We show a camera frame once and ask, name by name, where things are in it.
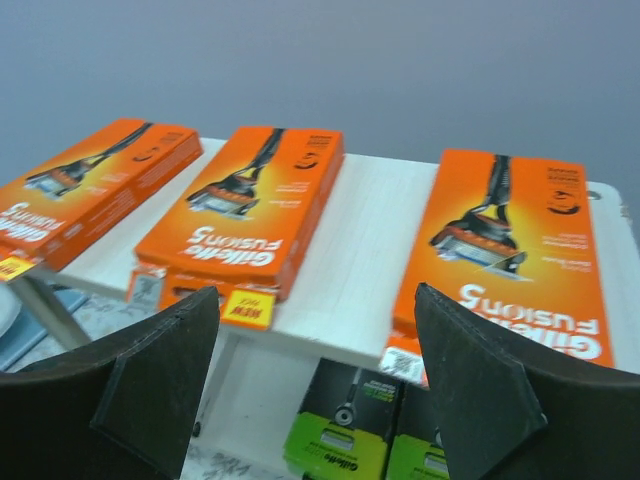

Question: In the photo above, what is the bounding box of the floral table mat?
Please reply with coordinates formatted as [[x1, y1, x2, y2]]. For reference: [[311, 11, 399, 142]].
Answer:
[[8, 289, 289, 479]]

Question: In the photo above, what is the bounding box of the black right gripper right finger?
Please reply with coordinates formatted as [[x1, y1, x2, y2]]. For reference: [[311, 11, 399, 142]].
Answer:
[[414, 283, 639, 479]]

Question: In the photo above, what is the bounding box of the orange Gillette razor box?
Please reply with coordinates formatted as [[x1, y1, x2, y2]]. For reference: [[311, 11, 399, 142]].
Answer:
[[379, 149, 614, 386], [127, 126, 345, 331], [1, 118, 203, 283]]

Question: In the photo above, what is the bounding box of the black green razor box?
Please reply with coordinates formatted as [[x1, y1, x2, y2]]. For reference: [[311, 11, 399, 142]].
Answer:
[[386, 384, 450, 480], [283, 358, 404, 480]]

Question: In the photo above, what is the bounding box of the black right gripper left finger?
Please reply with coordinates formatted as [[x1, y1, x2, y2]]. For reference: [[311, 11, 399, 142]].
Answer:
[[1, 287, 220, 479]]

